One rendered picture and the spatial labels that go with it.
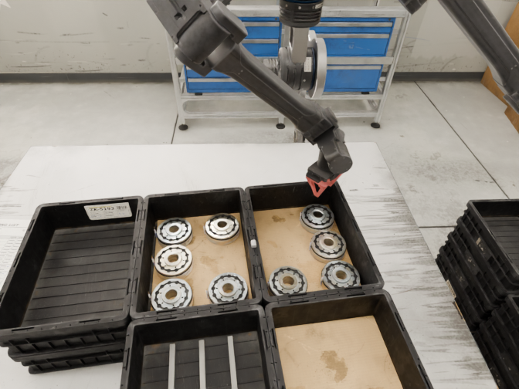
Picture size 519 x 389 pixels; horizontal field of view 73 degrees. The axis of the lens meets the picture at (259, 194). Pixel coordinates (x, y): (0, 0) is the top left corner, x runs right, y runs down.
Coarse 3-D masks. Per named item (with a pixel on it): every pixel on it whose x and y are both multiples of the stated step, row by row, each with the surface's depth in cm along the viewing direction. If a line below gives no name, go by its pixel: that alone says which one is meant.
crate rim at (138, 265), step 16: (176, 192) 106; (192, 192) 106; (208, 192) 107; (224, 192) 108; (240, 192) 107; (144, 208) 101; (144, 224) 97; (256, 272) 86; (256, 288) 83; (208, 304) 80; (224, 304) 81; (240, 304) 80
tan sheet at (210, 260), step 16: (160, 224) 110; (192, 224) 110; (240, 224) 111; (192, 240) 106; (208, 240) 106; (240, 240) 106; (192, 256) 102; (208, 256) 102; (224, 256) 102; (240, 256) 102; (192, 272) 98; (208, 272) 98; (224, 272) 98; (240, 272) 98; (192, 288) 94; (208, 288) 94
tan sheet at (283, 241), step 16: (288, 208) 116; (256, 224) 111; (272, 224) 111; (288, 224) 111; (336, 224) 112; (272, 240) 106; (288, 240) 107; (304, 240) 107; (272, 256) 102; (288, 256) 102; (304, 256) 102; (304, 272) 98; (320, 272) 98; (320, 288) 95
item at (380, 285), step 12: (252, 216) 100; (348, 216) 101; (252, 228) 96; (360, 240) 94; (372, 264) 90; (264, 276) 86; (264, 288) 83; (348, 288) 84; (360, 288) 84; (372, 288) 84; (264, 300) 82; (276, 300) 81
